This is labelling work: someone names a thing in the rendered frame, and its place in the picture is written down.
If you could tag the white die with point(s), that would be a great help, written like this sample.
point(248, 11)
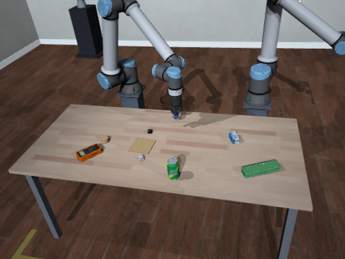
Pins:
point(141, 157)

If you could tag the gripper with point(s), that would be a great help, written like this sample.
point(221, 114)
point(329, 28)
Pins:
point(176, 105)

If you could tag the jointed stand on dark box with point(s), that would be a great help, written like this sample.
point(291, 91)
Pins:
point(85, 30)

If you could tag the tan mat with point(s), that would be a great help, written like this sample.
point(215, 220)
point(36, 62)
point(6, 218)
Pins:
point(142, 145)

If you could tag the green block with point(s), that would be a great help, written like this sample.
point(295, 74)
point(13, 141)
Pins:
point(260, 169)

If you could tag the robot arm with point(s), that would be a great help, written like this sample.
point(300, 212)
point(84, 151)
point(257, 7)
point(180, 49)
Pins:
point(110, 44)
point(271, 36)

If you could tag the orange multimeter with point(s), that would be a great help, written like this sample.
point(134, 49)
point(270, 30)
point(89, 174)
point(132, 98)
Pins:
point(89, 152)

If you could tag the blue box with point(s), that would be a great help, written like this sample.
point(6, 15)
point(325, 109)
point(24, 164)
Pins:
point(234, 137)

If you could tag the tan cork cylinder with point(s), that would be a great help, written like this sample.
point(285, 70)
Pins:
point(104, 139)

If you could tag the wooden table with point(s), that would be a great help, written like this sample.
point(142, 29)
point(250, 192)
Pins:
point(215, 171)

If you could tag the green can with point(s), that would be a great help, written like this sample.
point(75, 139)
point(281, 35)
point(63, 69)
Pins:
point(173, 169)

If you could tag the black die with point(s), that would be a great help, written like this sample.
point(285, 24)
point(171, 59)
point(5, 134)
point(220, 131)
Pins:
point(150, 131)

